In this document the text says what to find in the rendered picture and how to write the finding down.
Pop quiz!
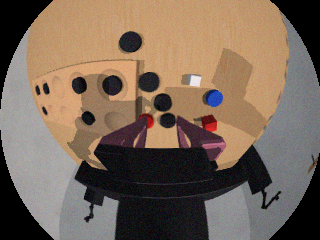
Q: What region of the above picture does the blue disc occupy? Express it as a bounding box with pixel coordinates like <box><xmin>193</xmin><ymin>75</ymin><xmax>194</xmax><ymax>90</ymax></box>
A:
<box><xmin>206</xmin><ymin>89</ymin><xmax>223</xmax><ymax>107</ymax></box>

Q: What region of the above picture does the red disc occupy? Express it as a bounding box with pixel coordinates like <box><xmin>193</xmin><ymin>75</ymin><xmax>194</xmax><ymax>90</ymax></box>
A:
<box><xmin>139</xmin><ymin>113</ymin><xmax>154</xmax><ymax>129</ymax></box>

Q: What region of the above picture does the red cube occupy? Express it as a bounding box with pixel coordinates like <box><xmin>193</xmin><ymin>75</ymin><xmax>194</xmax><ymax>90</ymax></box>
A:
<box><xmin>201</xmin><ymin>115</ymin><xmax>217</xmax><ymax>132</ymax></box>

